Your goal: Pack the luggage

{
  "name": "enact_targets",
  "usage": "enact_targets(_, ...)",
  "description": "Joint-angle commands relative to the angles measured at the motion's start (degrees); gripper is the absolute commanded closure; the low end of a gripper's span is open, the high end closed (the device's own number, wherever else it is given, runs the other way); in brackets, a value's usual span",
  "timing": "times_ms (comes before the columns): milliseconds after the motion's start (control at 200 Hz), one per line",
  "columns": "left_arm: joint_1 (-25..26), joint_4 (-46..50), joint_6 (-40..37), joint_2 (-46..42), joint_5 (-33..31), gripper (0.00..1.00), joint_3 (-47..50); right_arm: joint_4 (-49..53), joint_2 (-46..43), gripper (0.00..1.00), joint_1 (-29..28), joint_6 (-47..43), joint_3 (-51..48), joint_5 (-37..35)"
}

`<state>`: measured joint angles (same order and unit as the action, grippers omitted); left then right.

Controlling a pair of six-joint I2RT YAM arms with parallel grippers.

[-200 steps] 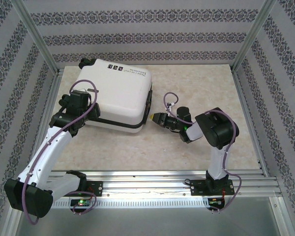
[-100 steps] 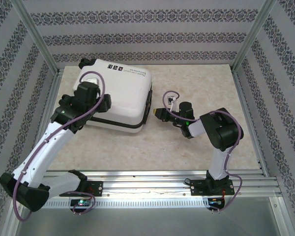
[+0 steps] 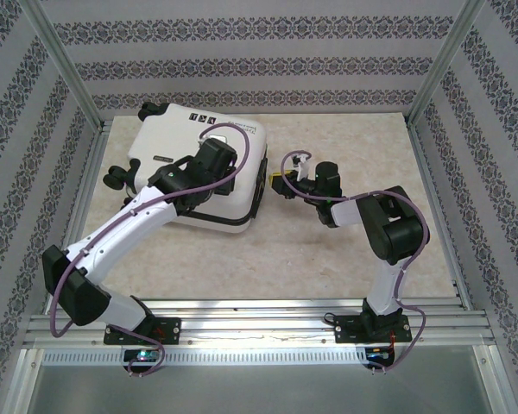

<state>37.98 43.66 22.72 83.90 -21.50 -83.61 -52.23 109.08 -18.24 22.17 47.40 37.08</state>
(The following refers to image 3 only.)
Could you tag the white hard-shell suitcase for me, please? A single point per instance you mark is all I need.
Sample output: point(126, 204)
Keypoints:
point(164, 138)

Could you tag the aluminium side rail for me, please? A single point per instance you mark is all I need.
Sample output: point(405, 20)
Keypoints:
point(86, 172)
point(423, 155)

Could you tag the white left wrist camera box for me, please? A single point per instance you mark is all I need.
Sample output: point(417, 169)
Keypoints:
point(216, 138)

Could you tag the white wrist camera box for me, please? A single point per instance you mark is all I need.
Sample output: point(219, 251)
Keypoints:
point(302, 166)
point(216, 138)

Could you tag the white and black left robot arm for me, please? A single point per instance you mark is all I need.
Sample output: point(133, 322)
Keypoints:
point(112, 241)

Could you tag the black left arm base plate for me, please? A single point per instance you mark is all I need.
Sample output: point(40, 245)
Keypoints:
point(172, 330)

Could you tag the aluminium corner post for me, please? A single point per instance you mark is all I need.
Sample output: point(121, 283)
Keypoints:
point(65, 60)
point(445, 60)

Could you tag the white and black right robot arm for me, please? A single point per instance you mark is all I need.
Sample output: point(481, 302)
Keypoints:
point(401, 233)

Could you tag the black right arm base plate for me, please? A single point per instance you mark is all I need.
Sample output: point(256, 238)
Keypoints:
point(349, 330)

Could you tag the aluminium mounting rail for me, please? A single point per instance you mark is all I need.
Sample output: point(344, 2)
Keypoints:
point(259, 321)

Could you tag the grey metal sheet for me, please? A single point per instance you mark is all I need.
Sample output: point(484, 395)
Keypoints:
point(259, 392)

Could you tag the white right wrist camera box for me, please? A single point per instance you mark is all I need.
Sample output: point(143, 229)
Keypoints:
point(302, 166)

